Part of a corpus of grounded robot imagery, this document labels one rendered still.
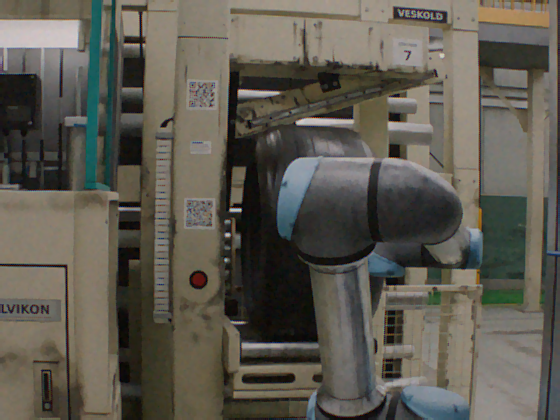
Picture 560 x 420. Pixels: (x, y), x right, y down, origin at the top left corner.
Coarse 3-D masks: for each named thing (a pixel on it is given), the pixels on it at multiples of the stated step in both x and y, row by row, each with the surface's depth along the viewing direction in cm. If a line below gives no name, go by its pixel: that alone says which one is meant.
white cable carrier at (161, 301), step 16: (160, 128) 192; (160, 144) 192; (160, 160) 193; (160, 176) 193; (160, 192) 194; (160, 208) 193; (160, 224) 195; (160, 240) 194; (160, 256) 194; (160, 272) 194; (160, 288) 194; (160, 304) 196; (160, 320) 195
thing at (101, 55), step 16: (96, 0) 124; (112, 0) 171; (96, 16) 124; (112, 16) 172; (96, 32) 124; (112, 32) 177; (96, 48) 124; (112, 48) 177; (96, 64) 125; (112, 64) 177; (96, 80) 125; (112, 80) 178; (96, 96) 125; (112, 96) 178; (96, 112) 125; (96, 128) 125; (96, 144) 125; (96, 160) 126; (96, 176) 126
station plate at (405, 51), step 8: (400, 40) 225; (408, 40) 225; (416, 40) 226; (400, 48) 225; (408, 48) 225; (416, 48) 226; (400, 56) 225; (408, 56) 226; (416, 56) 226; (400, 64) 225; (408, 64) 226; (416, 64) 226
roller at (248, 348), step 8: (240, 344) 190; (248, 344) 190; (256, 344) 190; (264, 344) 190; (272, 344) 190; (280, 344) 191; (288, 344) 191; (296, 344) 191; (304, 344) 191; (312, 344) 192; (376, 344) 194; (240, 352) 189; (248, 352) 189; (256, 352) 190; (264, 352) 190; (272, 352) 190; (280, 352) 190; (288, 352) 191; (296, 352) 191; (304, 352) 191; (312, 352) 192; (376, 352) 194
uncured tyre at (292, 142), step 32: (288, 128) 194; (320, 128) 197; (256, 160) 195; (288, 160) 183; (256, 192) 226; (256, 224) 229; (256, 256) 229; (288, 256) 178; (256, 288) 224; (288, 288) 181; (256, 320) 196; (288, 320) 186
